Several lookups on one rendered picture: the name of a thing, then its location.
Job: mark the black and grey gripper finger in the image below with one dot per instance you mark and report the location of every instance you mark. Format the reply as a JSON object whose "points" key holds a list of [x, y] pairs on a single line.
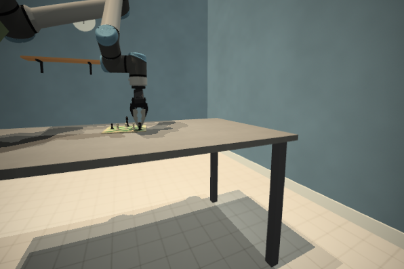
{"points": [[134, 113], [144, 112]]}

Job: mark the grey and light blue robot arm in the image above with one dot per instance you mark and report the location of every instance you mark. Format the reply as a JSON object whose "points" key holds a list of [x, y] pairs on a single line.
{"points": [[23, 22]]}

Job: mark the green and cream chessboard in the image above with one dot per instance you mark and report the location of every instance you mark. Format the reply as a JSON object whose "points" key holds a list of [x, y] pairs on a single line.
{"points": [[123, 130]]}

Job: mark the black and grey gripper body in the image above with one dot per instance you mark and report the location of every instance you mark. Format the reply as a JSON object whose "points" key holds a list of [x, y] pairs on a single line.
{"points": [[141, 104]]}

